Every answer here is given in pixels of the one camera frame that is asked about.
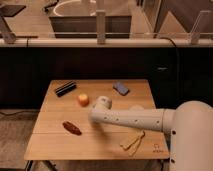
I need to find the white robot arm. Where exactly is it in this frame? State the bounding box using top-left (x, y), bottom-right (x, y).
top-left (89, 96), bottom-right (213, 171)

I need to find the orange apple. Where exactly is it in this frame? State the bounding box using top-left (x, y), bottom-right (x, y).
top-left (77, 94), bottom-right (89, 107)

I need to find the blue rectangular sponge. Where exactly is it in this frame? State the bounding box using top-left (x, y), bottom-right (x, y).
top-left (113, 82), bottom-right (129, 96)

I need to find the wooden folding table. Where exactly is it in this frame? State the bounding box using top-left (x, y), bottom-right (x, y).
top-left (23, 79), bottom-right (171, 171)

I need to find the black cable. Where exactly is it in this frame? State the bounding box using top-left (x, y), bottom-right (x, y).
top-left (161, 36), bottom-right (182, 109)

